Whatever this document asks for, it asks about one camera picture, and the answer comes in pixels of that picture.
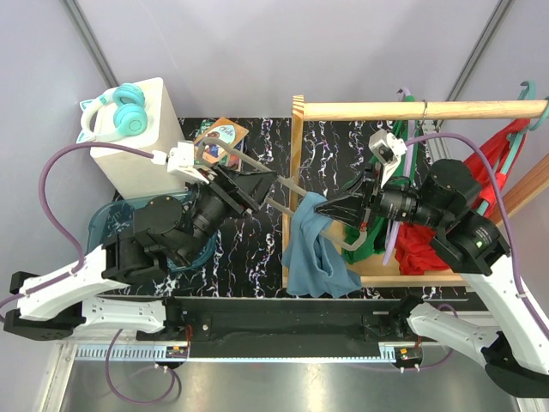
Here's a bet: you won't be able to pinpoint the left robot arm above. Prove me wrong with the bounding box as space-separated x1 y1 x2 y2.
2 166 277 341

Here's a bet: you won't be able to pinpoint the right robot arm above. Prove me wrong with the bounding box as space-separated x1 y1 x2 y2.
315 160 548 398

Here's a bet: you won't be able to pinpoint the green tank top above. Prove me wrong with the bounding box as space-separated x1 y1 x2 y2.
341 120 417 264

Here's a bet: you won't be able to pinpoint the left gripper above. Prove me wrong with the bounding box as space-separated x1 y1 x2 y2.
179 162 280 266

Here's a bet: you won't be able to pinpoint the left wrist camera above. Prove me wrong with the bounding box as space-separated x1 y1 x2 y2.
150 141 208 184

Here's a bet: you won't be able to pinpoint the teal hanger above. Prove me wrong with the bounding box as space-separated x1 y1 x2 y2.
471 80 542 215

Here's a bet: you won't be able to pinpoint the red tank top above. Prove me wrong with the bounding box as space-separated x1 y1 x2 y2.
392 118 531 276

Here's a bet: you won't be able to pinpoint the grey hanger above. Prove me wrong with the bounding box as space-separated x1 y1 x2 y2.
196 136 370 252

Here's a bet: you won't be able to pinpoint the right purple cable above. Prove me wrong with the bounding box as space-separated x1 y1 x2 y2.
402 131 549 340

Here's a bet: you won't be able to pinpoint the wooden clothes rack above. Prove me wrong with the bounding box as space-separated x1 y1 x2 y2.
289 95 548 288

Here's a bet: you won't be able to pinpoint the white box stand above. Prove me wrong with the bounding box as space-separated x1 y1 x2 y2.
90 77 185 199

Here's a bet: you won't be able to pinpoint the orange top book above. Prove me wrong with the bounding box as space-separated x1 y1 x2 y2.
192 116 250 167

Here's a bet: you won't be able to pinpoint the teal plastic bin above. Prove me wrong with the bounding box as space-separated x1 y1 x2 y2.
87 188 226 283

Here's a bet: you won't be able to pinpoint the blue tank top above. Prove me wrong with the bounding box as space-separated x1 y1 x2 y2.
282 192 362 298

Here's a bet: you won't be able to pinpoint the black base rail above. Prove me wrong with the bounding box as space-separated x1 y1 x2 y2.
136 295 498 361

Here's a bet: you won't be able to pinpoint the purple hanger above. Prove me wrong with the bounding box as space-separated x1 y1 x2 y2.
382 87 416 266

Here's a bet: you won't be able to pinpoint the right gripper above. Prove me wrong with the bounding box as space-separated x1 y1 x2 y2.
315 161 449 231

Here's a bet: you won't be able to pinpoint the teal cat-ear headphones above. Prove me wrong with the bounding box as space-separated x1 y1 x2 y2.
76 83 148 143

